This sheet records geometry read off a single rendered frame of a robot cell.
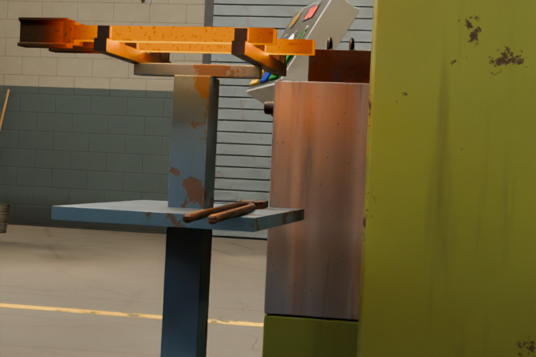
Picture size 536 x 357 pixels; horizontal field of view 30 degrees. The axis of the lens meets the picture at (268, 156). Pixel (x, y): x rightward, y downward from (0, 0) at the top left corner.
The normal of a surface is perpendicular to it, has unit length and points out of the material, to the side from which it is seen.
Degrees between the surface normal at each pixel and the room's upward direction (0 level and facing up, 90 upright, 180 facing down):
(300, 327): 90
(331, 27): 90
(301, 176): 90
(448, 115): 90
